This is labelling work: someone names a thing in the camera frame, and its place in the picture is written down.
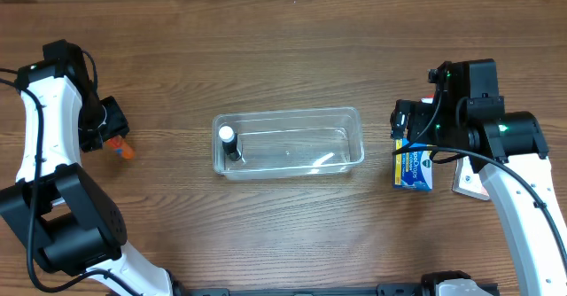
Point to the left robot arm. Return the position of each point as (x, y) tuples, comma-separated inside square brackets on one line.
[(71, 229)]

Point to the orange tube white cap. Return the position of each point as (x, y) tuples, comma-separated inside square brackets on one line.
[(121, 147)]

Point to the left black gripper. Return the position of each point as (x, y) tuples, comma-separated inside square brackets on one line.
[(113, 121)]

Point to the white Hansaplast plaster box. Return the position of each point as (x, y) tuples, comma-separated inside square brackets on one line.
[(466, 182)]

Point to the blue yellow VapoDrops box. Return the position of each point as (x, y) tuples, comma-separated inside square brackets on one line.
[(412, 171)]

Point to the red white carton box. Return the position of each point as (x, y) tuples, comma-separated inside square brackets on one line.
[(427, 100)]

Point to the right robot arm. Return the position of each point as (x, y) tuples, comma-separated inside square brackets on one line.
[(509, 153)]

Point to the black bottle white cap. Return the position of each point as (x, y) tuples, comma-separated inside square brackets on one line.
[(230, 143)]

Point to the clear plastic container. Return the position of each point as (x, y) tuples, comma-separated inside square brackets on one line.
[(289, 143)]

